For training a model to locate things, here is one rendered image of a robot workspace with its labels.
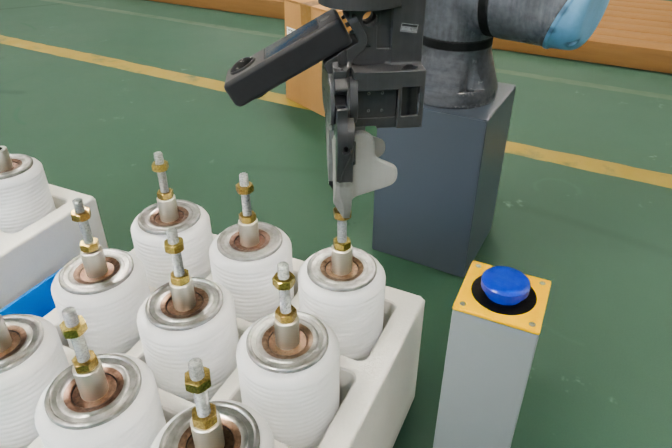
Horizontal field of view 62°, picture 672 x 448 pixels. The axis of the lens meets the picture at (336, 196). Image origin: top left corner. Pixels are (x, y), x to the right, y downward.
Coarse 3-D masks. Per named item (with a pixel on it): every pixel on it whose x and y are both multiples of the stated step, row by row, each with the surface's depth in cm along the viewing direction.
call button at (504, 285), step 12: (492, 276) 47; (504, 276) 47; (516, 276) 47; (492, 288) 46; (504, 288) 46; (516, 288) 46; (528, 288) 46; (492, 300) 47; (504, 300) 45; (516, 300) 45
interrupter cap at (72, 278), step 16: (80, 256) 62; (112, 256) 62; (128, 256) 62; (64, 272) 60; (80, 272) 60; (112, 272) 60; (128, 272) 59; (64, 288) 57; (80, 288) 57; (96, 288) 57
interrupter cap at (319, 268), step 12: (324, 252) 63; (360, 252) 63; (312, 264) 61; (324, 264) 61; (360, 264) 61; (372, 264) 61; (312, 276) 59; (324, 276) 59; (336, 276) 59; (348, 276) 59; (360, 276) 59; (372, 276) 59; (324, 288) 58; (336, 288) 57; (348, 288) 57; (360, 288) 58
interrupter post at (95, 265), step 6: (84, 252) 58; (90, 252) 58; (96, 252) 58; (102, 252) 59; (84, 258) 58; (90, 258) 58; (96, 258) 58; (102, 258) 59; (84, 264) 58; (90, 264) 58; (96, 264) 58; (102, 264) 59; (90, 270) 59; (96, 270) 59; (102, 270) 59; (90, 276) 59; (96, 276) 59
